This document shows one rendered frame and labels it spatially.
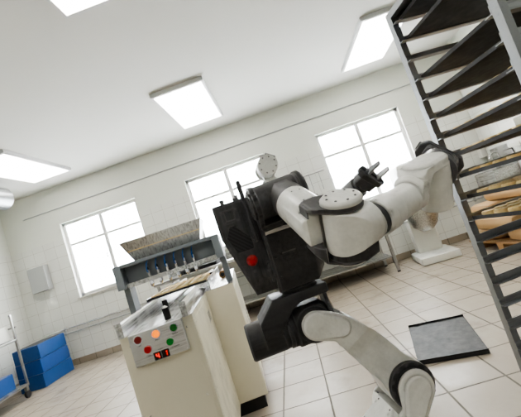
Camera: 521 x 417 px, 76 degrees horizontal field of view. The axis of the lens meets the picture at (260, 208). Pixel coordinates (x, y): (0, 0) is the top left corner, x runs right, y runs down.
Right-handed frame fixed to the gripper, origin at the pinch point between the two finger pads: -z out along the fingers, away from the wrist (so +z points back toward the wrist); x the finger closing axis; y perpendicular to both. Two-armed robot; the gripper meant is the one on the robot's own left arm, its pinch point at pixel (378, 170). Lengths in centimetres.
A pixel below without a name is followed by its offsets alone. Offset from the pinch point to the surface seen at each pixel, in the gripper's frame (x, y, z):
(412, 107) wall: -226, 406, 92
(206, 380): 17, -64, 97
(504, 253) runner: -62, -14, -5
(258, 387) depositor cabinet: -40, -44, 153
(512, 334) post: -76, -39, 10
